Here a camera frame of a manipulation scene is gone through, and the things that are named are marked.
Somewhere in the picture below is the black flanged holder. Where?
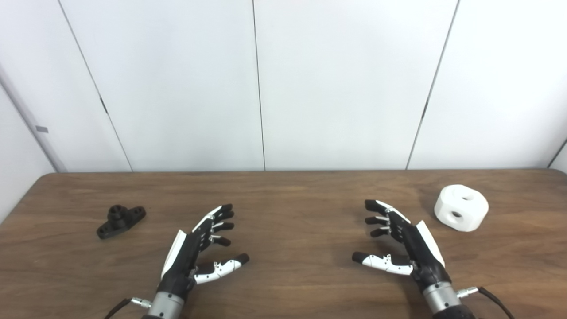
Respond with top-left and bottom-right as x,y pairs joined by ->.
97,205 -> 147,240

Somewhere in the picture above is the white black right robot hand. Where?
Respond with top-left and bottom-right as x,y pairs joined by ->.
352,199 -> 451,293

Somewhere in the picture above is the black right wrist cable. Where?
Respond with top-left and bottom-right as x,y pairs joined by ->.
456,287 -> 517,319

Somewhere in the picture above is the round white piece with holes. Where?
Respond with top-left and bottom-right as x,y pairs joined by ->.
434,184 -> 489,232

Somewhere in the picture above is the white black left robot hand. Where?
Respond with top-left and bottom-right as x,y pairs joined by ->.
159,204 -> 250,298

